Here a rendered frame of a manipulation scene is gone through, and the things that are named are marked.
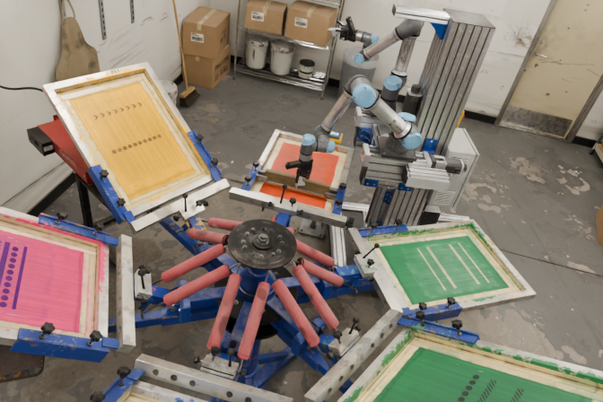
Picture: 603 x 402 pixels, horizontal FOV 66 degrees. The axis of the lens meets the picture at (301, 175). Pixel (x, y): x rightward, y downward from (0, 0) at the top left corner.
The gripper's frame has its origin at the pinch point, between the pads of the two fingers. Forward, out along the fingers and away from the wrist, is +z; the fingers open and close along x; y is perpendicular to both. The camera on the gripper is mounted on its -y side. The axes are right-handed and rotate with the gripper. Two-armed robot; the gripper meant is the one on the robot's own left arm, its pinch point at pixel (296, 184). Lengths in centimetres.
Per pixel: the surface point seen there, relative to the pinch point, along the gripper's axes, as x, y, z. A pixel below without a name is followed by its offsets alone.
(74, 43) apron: 76, -195, -19
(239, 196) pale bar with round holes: -27.0, -28.2, -2.1
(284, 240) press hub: -80, 8, -30
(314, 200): -4.6, 13.2, 5.3
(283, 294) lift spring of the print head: -102, 14, -22
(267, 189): -5.8, -16.2, 5.3
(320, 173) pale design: 24.5, 11.8, 5.3
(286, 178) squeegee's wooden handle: -1.5, -6.5, -3.7
